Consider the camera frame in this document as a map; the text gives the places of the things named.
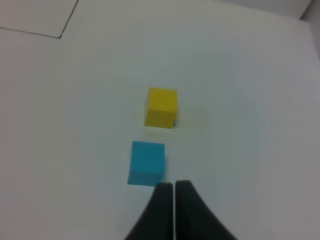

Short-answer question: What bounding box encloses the yellow cube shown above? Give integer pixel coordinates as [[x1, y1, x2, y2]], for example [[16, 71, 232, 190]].
[[144, 87, 178, 129]]

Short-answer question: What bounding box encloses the blue cube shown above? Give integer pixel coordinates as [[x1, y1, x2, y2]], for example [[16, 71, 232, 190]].
[[127, 141, 165, 187]]

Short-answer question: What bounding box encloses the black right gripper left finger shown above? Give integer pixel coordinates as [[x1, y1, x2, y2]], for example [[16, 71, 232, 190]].
[[126, 183, 174, 240]]

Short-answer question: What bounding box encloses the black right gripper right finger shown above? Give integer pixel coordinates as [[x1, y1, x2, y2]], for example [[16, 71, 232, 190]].
[[175, 180, 236, 240]]

